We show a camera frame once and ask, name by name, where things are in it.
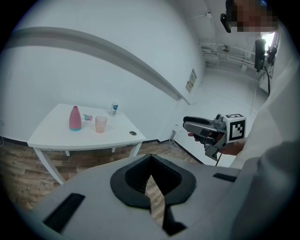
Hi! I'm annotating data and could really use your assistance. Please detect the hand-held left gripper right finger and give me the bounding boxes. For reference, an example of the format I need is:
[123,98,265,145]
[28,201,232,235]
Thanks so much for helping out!
[150,154,196,236]

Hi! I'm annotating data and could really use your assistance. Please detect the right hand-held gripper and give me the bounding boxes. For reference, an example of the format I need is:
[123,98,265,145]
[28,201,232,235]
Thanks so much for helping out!
[183,113,247,162]

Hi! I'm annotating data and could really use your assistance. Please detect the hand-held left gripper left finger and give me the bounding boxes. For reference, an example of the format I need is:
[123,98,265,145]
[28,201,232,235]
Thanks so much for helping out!
[110,154,152,210]

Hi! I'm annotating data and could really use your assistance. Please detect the pink translucent cup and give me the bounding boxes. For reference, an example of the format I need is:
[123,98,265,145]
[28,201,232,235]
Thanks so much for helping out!
[95,116,108,134]

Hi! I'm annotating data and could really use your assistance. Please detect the pink bottle-shaped container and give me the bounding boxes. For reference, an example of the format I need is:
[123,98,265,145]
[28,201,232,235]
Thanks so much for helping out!
[68,105,83,132]

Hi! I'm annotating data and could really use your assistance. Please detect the person's right forearm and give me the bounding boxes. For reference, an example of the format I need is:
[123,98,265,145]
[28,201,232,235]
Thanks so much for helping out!
[219,139,246,156]

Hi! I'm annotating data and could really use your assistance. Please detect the person's right hand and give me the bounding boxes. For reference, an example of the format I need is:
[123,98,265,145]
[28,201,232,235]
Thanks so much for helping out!
[187,130,225,143]

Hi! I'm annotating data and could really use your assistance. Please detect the white ceiling pipes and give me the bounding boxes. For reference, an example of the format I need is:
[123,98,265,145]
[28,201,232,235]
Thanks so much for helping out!
[201,43,256,70]

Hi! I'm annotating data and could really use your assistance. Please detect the white bottle blue label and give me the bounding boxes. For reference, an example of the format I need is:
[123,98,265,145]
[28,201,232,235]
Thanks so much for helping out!
[109,100,119,117]

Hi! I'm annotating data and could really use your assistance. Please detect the person's white coat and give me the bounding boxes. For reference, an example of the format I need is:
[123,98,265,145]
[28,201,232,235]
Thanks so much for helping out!
[228,22,300,240]

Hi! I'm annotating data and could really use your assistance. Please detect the white table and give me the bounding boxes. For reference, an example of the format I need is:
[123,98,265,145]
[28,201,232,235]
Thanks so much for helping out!
[27,104,147,186]

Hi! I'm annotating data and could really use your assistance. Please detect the black chest-worn device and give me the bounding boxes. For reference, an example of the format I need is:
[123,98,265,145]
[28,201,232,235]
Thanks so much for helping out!
[255,38,267,73]

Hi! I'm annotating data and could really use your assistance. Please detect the bundle of white cables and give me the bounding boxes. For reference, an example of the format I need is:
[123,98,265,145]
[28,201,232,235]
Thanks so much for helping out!
[163,131,180,150]

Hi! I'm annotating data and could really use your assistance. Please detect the wall notice poster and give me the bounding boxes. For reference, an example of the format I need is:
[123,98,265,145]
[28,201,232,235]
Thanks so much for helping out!
[185,68,198,95]

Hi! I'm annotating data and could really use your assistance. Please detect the black device cable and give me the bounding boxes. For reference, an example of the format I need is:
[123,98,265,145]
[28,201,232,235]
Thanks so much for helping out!
[257,65,273,95]

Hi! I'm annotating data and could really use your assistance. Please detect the black head-worn camera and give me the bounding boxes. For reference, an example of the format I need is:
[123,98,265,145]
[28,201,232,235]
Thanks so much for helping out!
[220,0,236,33]

